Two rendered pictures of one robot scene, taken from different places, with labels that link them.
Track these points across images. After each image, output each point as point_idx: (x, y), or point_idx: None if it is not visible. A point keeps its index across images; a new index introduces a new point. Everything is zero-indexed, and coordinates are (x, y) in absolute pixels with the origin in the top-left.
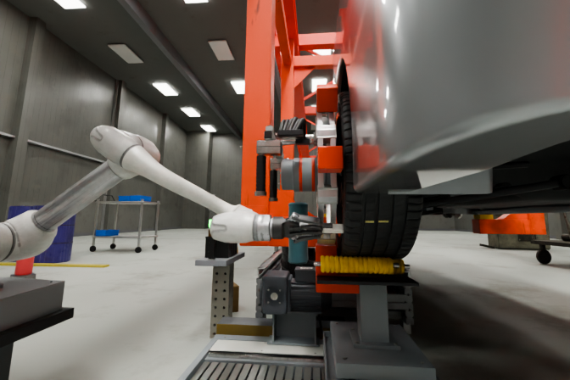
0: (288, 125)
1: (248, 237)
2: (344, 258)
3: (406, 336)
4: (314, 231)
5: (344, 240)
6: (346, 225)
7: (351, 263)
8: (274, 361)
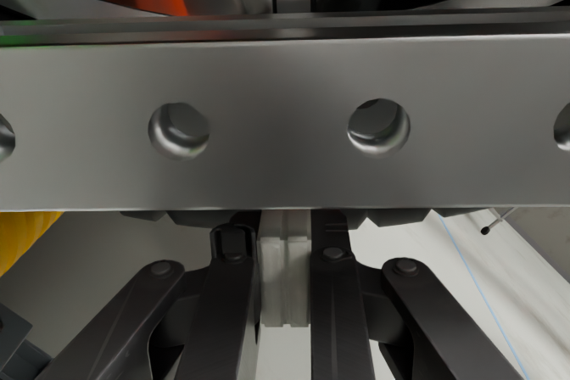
0: None
1: None
2: (8, 220)
3: None
4: (252, 373)
5: (209, 223)
6: (381, 224)
7: (36, 235)
8: None
